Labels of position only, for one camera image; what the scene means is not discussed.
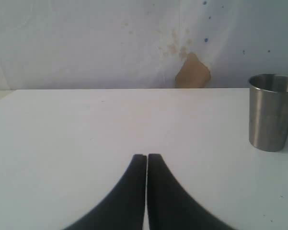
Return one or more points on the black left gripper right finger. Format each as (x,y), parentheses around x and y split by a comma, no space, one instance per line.
(170,207)

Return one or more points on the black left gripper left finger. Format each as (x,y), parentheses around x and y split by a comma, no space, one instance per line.
(124,207)

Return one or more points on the stainless steel cup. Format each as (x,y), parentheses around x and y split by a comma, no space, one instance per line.
(268,111)

